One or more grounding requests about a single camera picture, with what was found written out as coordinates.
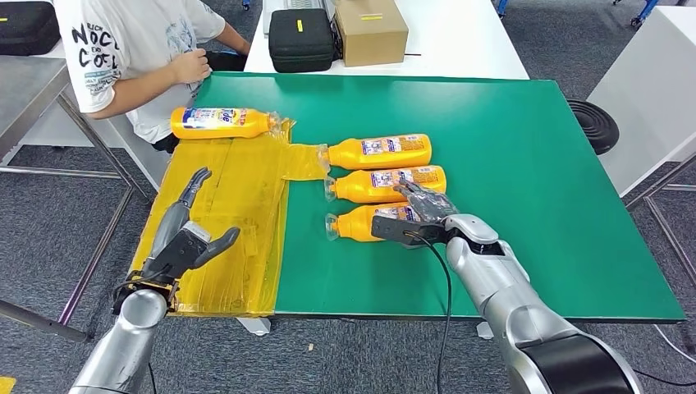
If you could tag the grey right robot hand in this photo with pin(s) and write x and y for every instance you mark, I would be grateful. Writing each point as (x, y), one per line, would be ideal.
(432, 204)

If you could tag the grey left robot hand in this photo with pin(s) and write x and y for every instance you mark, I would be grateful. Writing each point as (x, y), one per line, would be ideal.
(168, 228)

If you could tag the orange detergent bottle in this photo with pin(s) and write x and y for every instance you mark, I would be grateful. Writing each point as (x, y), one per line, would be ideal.
(353, 158)
(359, 191)
(353, 225)
(217, 129)

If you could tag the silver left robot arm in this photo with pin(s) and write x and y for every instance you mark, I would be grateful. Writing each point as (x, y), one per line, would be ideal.
(125, 342)

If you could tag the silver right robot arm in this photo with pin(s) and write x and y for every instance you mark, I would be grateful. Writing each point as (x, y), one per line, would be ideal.
(516, 304)

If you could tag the yellow taped cardboard sheet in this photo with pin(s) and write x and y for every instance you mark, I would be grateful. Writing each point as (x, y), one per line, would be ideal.
(244, 190)

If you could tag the green work table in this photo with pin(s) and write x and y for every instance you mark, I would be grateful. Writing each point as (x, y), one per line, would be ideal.
(516, 163)

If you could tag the white table foot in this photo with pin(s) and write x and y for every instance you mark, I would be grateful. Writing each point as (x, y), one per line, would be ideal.
(254, 326)
(484, 330)

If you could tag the white desk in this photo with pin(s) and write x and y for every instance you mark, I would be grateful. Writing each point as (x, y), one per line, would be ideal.
(65, 130)

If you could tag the brown cardboard box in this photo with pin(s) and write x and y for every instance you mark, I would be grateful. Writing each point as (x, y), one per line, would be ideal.
(371, 38)

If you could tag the black ribbed round stool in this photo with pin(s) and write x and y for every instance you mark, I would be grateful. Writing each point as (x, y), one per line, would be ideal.
(592, 126)

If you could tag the person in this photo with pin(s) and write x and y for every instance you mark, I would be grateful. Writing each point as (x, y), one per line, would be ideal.
(125, 49)

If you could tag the steel table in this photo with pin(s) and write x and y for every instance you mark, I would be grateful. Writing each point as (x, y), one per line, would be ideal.
(27, 89)

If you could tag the black zip case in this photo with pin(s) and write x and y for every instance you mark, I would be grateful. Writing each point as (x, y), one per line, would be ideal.
(300, 43)
(27, 30)

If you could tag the yellow tape scrap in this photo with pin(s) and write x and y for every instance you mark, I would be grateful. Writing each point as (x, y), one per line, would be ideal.
(6, 386)

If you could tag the white side table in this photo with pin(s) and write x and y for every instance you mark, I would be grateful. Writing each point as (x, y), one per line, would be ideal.
(647, 98)

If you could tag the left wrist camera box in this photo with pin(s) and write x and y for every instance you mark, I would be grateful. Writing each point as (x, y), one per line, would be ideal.
(179, 255)

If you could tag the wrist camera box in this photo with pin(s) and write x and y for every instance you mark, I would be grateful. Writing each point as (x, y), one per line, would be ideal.
(179, 255)
(397, 228)

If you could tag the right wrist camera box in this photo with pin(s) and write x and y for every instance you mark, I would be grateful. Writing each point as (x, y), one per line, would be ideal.
(397, 228)

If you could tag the steel table frame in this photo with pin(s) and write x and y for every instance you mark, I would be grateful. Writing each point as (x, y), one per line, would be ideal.
(660, 228)

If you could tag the blue cart frame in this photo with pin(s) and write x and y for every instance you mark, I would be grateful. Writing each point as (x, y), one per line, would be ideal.
(644, 11)

